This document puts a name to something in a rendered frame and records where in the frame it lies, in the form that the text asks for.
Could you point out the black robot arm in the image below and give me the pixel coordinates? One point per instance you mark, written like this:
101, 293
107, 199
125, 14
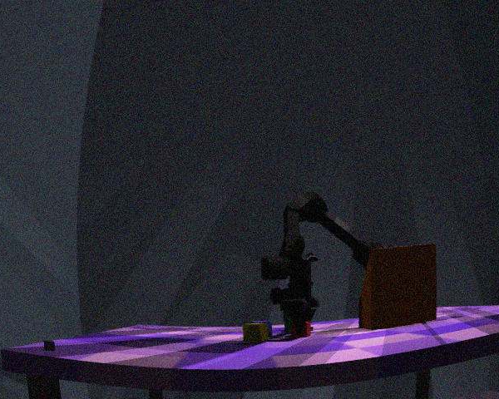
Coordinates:
309, 206

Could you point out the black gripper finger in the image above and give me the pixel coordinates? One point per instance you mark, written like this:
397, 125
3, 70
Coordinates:
299, 319
310, 315

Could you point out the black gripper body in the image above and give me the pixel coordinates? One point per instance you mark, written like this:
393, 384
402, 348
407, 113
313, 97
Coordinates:
302, 296

